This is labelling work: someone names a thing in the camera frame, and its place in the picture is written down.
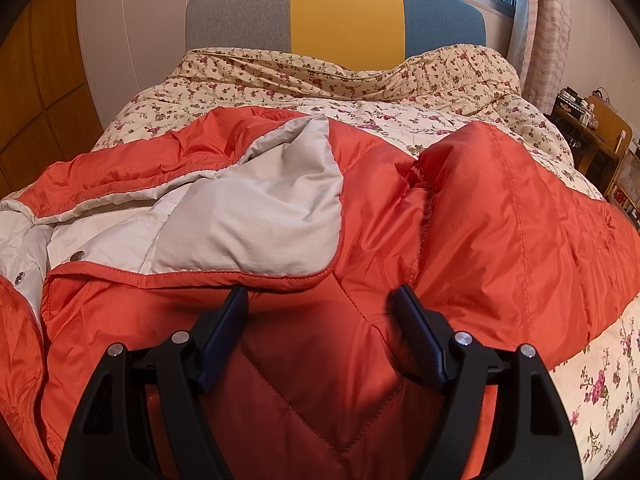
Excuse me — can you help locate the floral quilt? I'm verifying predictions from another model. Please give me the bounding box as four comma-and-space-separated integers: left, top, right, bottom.
0, 77, 640, 480

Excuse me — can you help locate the wooden desk with clutter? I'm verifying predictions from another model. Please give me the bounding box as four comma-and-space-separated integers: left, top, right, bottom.
550, 87, 632, 195

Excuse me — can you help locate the brown wooden wardrobe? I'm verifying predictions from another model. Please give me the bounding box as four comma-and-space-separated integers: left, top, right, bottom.
1, 0, 103, 196

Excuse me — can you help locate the small-floral pillow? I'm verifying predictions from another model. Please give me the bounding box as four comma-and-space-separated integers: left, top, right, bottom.
166, 44, 521, 115

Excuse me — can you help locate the right floral curtain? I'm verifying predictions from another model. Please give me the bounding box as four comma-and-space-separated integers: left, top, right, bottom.
521, 0, 572, 114

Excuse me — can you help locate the grey yellow blue headboard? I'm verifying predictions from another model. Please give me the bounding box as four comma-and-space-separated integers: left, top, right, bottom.
186, 0, 486, 70

